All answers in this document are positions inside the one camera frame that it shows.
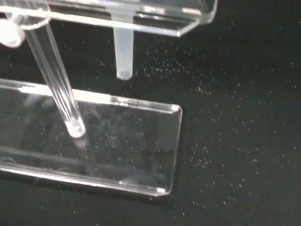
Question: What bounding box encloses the black bench cloth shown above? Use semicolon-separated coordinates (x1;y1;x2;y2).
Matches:
0;0;301;226

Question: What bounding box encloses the clear acrylic funnel stand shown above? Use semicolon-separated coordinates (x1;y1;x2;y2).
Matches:
0;0;218;197

